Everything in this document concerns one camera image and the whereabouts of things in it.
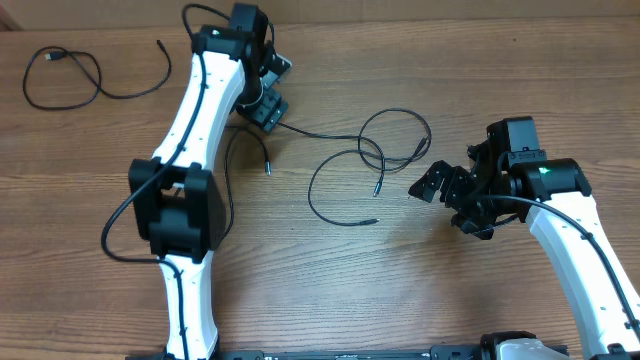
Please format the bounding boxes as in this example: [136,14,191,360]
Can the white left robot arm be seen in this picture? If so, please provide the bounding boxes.
[128,3,292,359]

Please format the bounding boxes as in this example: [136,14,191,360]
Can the black usb cable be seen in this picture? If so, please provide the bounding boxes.
[21,39,173,112]
[274,107,433,198]
[219,124,386,241]

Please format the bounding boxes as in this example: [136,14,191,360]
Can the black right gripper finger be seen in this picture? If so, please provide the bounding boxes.
[450,213,494,240]
[408,160,453,203]

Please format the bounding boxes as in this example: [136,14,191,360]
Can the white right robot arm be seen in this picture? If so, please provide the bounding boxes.
[408,117,639,359]

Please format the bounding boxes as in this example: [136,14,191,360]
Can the cardboard back wall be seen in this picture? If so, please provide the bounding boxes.
[1,0,639,31]

